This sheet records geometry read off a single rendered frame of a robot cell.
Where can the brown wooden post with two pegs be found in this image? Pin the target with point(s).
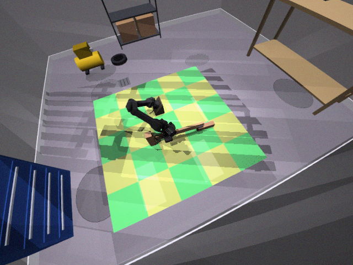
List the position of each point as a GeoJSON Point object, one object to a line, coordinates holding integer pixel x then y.
{"type": "Point", "coordinates": [151, 140]}

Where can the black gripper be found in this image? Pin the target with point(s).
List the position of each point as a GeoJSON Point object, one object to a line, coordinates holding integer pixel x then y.
{"type": "Point", "coordinates": [167, 138]}

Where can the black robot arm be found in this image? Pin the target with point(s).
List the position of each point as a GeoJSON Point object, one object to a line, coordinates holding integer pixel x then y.
{"type": "Point", "coordinates": [156, 124]}

